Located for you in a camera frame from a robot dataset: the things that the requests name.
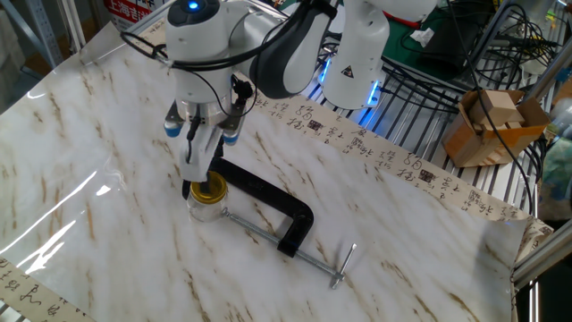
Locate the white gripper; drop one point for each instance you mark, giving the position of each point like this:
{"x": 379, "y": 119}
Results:
{"x": 203, "y": 152}

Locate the gold metal jar lid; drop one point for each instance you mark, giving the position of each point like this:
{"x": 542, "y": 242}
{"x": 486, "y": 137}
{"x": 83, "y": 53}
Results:
{"x": 219, "y": 190}

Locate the small clear glass jar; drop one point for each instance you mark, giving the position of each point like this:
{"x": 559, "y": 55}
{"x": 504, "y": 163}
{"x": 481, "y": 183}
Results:
{"x": 206, "y": 212}

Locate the black C-clamp with steel screw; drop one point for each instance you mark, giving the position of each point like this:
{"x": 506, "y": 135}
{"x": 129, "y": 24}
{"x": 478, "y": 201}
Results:
{"x": 295, "y": 214}

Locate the marble pattern plastic sheet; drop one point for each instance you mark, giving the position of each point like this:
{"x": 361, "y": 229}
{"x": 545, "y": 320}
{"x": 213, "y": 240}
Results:
{"x": 134, "y": 250}

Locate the red and white printed carton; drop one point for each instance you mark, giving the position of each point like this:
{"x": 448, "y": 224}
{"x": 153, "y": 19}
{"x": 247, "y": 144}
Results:
{"x": 127, "y": 11}

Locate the grey perforated shelf upright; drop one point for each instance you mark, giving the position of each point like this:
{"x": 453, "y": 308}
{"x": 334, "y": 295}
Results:
{"x": 44, "y": 31}

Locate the green mat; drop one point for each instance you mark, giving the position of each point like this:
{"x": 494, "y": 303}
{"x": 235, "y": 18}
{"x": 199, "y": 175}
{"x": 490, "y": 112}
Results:
{"x": 397, "y": 53}

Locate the crumpled white paper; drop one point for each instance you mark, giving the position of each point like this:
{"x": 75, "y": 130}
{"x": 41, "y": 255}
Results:
{"x": 422, "y": 37}

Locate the black device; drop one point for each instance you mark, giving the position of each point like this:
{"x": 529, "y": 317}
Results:
{"x": 447, "y": 49}

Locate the wooden block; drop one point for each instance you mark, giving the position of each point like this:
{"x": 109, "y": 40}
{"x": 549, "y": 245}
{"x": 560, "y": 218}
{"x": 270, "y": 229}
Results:
{"x": 496, "y": 107}

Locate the open cardboard box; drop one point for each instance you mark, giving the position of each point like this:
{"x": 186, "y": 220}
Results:
{"x": 518, "y": 138}

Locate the teal plastic bag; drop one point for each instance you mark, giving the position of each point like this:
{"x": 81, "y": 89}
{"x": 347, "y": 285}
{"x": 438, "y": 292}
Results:
{"x": 558, "y": 170}

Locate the aluminium frame rail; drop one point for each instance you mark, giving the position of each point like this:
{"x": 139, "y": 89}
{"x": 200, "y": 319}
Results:
{"x": 540, "y": 259}
{"x": 549, "y": 73}

